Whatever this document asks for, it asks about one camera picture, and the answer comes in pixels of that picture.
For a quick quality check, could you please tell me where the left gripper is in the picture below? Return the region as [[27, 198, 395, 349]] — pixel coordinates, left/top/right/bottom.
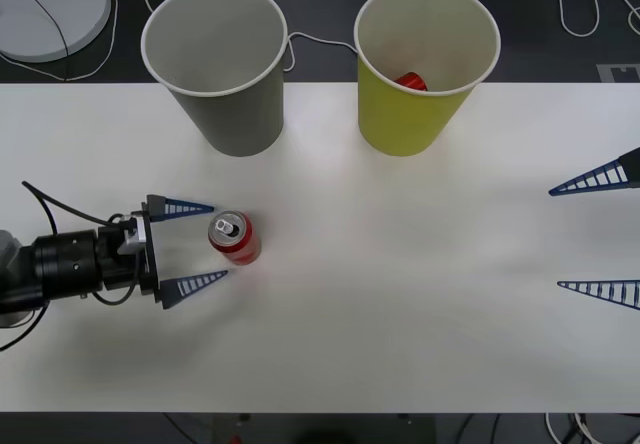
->
[[97, 194, 229, 311]]

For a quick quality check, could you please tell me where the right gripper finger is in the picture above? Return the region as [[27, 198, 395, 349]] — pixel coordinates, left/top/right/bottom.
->
[[556, 279, 640, 311], [547, 146, 640, 197]]

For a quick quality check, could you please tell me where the red drink can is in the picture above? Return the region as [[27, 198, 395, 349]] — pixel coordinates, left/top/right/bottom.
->
[[393, 71, 429, 93], [207, 209, 263, 267]]

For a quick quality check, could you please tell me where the grey floor plate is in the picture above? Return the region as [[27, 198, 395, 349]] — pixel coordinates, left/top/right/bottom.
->
[[595, 62, 640, 84]]

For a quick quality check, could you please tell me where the grey plastic waste bin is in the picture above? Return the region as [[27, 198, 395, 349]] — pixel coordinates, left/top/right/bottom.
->
[[140, 0, 290, 158]]

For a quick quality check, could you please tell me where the round grey disc base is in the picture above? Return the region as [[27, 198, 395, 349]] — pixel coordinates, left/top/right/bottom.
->
[[0, 0, 114, 63]]

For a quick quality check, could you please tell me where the white cable bundle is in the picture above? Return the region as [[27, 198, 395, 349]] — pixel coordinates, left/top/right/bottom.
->
[[543, 411, 604, 444]]

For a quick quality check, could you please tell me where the white looped cable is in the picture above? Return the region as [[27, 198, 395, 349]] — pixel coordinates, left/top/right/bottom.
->
[[546, 0, 640, 39]]

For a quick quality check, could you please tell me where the thin white cable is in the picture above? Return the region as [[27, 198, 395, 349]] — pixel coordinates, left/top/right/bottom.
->
[[0, 0, 120, 84]]

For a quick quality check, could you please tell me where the white power cable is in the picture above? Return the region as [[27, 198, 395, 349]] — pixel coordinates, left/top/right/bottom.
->
[[129, 0, 360, 73]]

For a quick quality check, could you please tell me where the thin black cable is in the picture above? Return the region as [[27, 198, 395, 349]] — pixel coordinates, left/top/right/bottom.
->
[[10, 0, 70, 60]]

